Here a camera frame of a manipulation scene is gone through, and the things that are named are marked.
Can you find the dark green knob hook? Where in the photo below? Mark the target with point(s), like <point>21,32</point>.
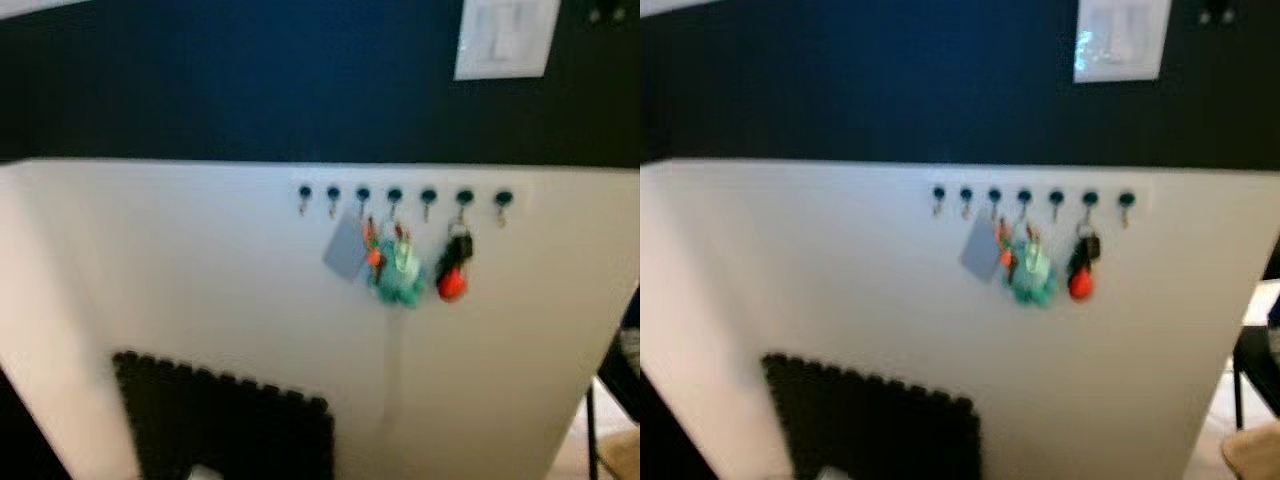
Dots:
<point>465,196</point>
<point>1126,199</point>
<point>333,192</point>
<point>994,195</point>
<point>362,193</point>
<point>966,194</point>
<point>1090,198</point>
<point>503,197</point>
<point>394,193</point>
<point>1056,197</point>
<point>1024,196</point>
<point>428,194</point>
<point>938,193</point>
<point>304,191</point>

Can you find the pale partition panel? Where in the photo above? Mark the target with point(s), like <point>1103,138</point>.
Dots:
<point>850,280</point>
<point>200,280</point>

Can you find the black key with red ball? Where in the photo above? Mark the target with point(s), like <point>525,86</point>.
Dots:
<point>1080,285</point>
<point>452,285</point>

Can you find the black foam mat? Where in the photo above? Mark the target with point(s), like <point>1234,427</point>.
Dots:
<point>220,420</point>
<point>870,425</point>

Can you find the white hook rail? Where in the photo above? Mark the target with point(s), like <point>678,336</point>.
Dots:
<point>345,205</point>
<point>1075,208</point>

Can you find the grey card tag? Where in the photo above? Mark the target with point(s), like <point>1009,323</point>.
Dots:
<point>344,248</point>
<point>980,250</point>

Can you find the white wall switch plate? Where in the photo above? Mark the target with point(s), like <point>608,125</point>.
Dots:
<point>1120,40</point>
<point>505,40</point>

